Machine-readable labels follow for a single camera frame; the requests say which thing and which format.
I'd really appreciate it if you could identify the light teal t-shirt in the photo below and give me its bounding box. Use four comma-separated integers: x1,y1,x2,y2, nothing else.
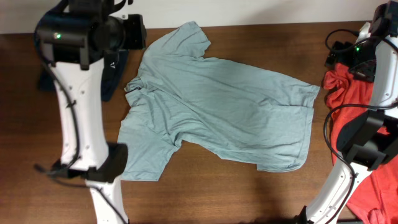
118,22,319,181

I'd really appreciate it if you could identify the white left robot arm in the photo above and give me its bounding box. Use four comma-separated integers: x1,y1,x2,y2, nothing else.
34,0,146,223

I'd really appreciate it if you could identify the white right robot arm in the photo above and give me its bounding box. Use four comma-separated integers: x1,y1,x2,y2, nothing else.
292,1,397,223

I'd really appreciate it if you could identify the red printed t-shirt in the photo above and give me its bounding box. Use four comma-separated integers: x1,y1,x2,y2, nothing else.
323,63,397,224

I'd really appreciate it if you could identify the folded dark navy garment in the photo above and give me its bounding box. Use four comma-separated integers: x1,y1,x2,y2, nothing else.
38,50,129,102

